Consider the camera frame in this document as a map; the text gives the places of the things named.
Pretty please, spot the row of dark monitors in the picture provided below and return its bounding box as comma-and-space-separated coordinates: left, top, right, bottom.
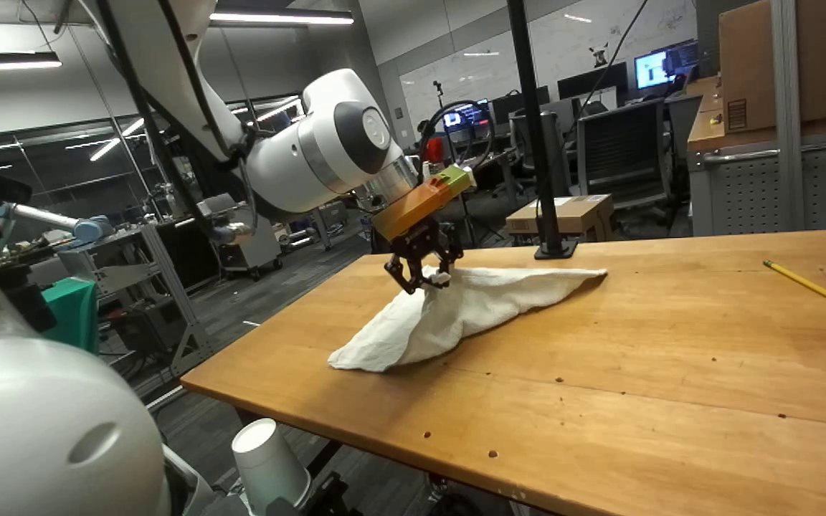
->
492, 61, 630, 124

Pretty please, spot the aluminium frame table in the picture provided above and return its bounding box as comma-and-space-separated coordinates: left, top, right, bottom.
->
29, 221, 214, 377

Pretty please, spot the white paper cup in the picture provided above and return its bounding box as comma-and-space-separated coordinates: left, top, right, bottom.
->
231, 418, 312, 515

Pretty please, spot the lit monitor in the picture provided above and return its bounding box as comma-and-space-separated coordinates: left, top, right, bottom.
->
442, 99, 493, 134
633, 39, 701, 91

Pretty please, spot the grey cabinet with wooden top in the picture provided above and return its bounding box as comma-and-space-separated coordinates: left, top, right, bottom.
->
686, 75, 826, 238

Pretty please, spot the green cloth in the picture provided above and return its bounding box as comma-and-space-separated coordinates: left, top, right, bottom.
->
41, 277, 100, 356

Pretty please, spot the white cloth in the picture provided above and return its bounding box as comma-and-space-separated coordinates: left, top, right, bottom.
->
328, 265, 609, 373

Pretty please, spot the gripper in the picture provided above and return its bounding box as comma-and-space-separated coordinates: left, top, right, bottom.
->
384, 219, 465, 295

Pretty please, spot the grey office chair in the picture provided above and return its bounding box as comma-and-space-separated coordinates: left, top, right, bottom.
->
575, 99, 674, 210

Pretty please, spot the ceiling light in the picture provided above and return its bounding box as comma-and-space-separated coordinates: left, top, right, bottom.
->
208, 8, 356, 27
0, 51, 64, 74

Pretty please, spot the silver robot arm with blue joint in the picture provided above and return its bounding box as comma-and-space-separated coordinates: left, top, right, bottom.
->
3, 202, 114, 244

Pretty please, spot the yellow pencil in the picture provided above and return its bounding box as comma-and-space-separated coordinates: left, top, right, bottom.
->
763, 259, 826, 322

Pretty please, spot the large cardboard box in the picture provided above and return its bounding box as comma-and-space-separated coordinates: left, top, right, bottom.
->
717, 0, 826, 134

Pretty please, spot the aluminium post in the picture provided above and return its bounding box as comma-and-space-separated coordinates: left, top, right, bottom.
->
770, 0, 806, 231

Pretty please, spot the small cardboard box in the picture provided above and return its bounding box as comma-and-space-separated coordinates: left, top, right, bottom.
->
505, 193, 619, 244

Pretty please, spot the black stand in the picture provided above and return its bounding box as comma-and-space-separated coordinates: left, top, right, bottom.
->
505, 0, 579, 261

